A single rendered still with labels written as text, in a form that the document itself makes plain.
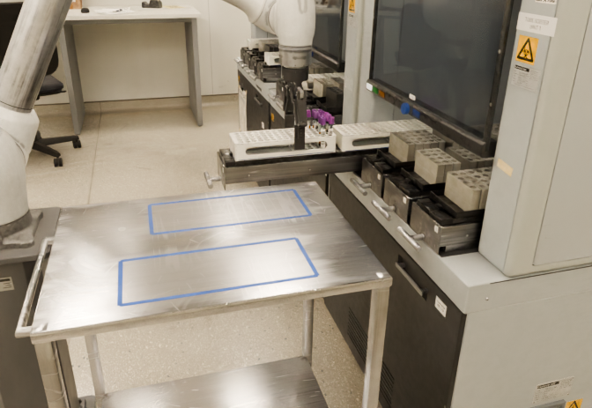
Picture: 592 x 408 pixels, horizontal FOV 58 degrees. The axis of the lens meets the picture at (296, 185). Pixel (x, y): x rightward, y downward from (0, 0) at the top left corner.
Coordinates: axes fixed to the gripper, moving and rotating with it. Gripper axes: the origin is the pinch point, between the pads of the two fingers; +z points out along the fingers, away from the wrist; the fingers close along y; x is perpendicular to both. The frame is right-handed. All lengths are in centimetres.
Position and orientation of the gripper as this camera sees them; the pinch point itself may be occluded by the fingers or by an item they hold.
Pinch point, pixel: (293, 136)
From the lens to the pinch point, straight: 156.0
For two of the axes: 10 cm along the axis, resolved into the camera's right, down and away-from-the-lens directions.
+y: 2.8, 4.0, -8.7
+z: -0.2, 9.1, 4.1
